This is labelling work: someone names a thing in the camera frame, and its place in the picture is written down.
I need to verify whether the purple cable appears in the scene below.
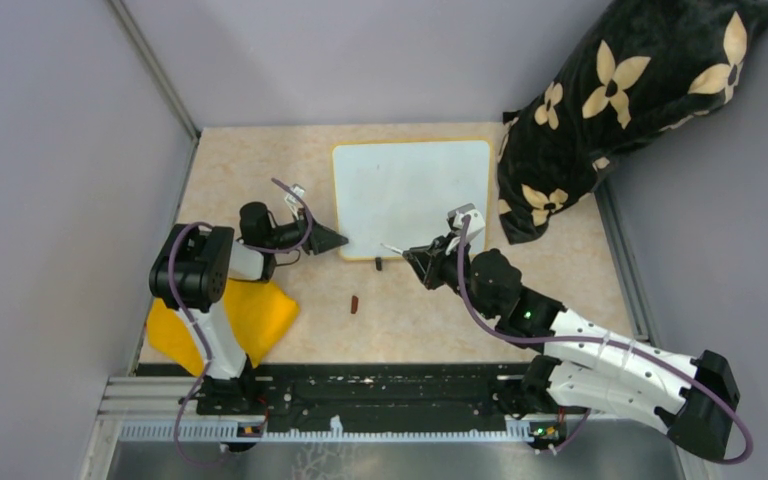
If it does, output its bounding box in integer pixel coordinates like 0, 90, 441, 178
167, 177, 314, 465
455, 215, 755, 465

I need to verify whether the black floral pillow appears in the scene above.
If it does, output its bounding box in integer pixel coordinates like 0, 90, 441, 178
496, 1, 768, 245

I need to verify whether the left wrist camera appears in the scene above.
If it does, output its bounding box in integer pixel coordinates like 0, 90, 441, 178
284, 184, 306, 219

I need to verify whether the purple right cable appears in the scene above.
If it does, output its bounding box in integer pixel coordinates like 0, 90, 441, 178
455, 215, 755, 465

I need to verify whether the yellow folded cloth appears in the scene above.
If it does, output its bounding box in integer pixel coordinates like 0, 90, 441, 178
146, 280, 300, 376

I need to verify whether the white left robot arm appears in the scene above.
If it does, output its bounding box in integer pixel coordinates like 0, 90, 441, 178
146, 202, 349, 414

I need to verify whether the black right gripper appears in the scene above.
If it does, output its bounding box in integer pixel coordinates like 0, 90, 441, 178
404, 230, 497, 320

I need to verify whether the white marker pen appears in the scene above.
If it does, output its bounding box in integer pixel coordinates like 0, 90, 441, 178
380, 243, 404, 256

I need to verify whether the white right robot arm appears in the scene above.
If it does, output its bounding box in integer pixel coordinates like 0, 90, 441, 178
401, 235, 754, 464

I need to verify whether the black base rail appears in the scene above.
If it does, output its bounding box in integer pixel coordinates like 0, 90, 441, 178
118, 360, 591, 452

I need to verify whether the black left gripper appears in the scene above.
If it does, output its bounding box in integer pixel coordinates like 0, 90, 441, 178
265, 206, 349, 255

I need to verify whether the yellow-framed whiteboard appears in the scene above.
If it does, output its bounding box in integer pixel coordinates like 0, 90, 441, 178
331, 138, 494, 261

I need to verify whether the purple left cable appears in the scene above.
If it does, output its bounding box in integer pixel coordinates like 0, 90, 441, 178
167, 177, 314, 465

